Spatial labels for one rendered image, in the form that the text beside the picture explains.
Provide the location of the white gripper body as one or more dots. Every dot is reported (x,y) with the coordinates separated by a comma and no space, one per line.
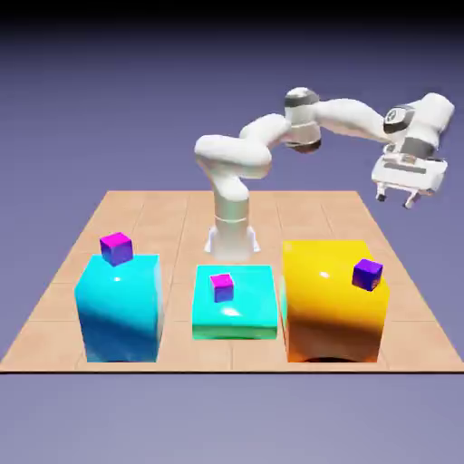
(409,174)

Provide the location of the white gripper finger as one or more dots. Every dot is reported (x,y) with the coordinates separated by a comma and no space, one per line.
(410,200)
(380,191)

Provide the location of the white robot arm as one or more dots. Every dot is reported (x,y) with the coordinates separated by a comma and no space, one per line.
(232,214)

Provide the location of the small purple cube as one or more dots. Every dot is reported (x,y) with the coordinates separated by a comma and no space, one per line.
(367,274)

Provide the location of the small magenta cube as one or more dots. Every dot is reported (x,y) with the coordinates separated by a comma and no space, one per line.
(116,249)
(222,288)

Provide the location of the large yellow box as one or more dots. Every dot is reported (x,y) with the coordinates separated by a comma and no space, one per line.
(326,311)

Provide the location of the low cyan box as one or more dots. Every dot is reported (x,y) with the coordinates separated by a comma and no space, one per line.
(246,308)

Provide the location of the tall cyan box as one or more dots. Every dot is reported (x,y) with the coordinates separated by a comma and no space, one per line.
(119,311)

